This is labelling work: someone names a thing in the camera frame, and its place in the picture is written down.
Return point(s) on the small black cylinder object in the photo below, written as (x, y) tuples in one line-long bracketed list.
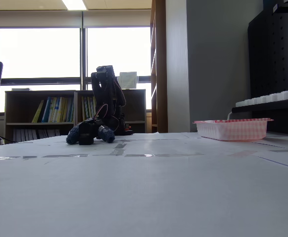
[(86, 135)]

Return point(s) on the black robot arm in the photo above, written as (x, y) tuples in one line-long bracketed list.
[(109, 98)]

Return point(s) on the short silver tape strip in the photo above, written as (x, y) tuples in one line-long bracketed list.
[(64, 156)]

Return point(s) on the row of yellow blue books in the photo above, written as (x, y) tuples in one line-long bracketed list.
[(56, 109)]

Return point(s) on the row of white binders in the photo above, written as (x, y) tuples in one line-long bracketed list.
[(35, 134)]

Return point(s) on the paper sign in clear stand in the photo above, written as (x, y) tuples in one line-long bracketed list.
[(129, 80)]

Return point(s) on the low wooden bookshelf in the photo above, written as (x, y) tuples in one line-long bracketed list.
[(22, 108)]

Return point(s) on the long silver tape strip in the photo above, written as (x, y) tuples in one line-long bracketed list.
[(163, 155)]

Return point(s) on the stack of papers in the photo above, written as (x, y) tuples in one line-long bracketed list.
[(21, 89)]

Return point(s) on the tall brown wooden shelf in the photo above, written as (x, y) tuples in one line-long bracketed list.
[(160, 74)]

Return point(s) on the narrow beige roller blind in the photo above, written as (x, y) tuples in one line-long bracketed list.
[(116, 19)]

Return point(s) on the wide beige roller blind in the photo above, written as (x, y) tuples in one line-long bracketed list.
[(35, 19)]

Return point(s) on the ceiling light panel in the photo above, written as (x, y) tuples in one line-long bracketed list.
[(74, 4)]

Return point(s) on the pink checkered paper tray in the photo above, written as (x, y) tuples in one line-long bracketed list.
[(232, 130)]

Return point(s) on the white keyboard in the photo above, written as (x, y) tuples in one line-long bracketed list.
[(269, 98)]

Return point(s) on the black desk riser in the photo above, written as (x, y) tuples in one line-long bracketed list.
[(282, 118)]

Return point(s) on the black pegboard panel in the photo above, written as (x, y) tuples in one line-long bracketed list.
[(272, 61)]

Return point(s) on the black box with white label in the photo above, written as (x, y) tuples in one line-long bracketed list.
[(287, 6)]

